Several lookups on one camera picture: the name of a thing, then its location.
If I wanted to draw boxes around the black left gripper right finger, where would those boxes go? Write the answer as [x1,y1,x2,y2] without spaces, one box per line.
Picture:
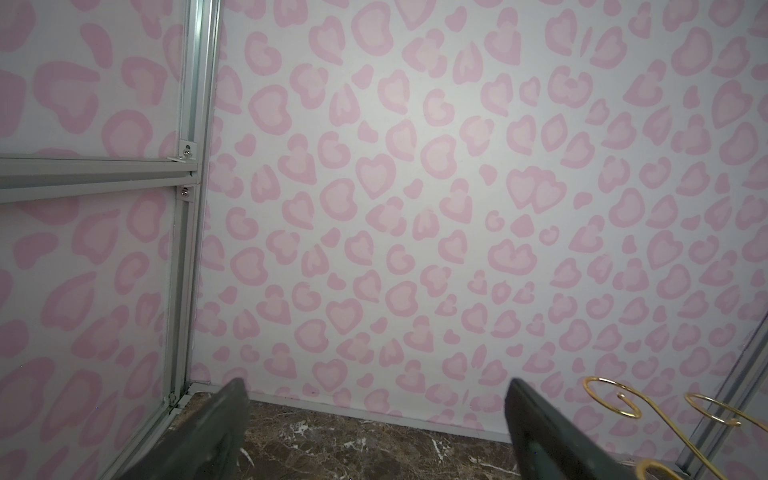
[504,378,635,480]

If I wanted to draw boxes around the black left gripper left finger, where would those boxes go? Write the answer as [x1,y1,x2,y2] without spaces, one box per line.
[121,378,249,480]

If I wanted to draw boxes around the gold wire glass rack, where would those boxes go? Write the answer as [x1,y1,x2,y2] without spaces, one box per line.
[581,376,767,480]

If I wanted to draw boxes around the aluminium frame post right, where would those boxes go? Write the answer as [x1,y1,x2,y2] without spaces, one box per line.
[675,318,767,479]

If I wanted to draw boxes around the aluminium frame post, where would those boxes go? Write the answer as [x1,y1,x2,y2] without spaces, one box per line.
[675,318,767,479]
[100,1,222,479]

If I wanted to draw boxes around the aluminium diagonal frame bar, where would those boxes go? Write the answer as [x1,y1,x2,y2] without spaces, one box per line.
[1,157,201,204]

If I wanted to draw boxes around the aluminium frame post left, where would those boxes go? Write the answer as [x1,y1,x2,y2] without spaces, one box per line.
[100,1,222,479]

